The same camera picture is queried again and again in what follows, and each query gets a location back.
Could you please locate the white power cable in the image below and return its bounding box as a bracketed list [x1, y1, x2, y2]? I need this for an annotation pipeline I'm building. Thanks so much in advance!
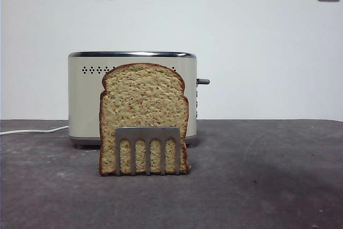
[0, 124, 69, 136]

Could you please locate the steel toast rack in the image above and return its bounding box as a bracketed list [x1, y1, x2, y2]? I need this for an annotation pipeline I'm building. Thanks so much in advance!
[114, 127, 181, 176]

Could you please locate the brown wholegrain bread slice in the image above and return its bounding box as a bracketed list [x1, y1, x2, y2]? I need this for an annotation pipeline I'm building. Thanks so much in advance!
[98, 62, 192, 178]

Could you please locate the cream and steel toaster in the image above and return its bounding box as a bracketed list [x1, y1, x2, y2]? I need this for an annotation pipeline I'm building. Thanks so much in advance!
[67, 50, 199, 150]

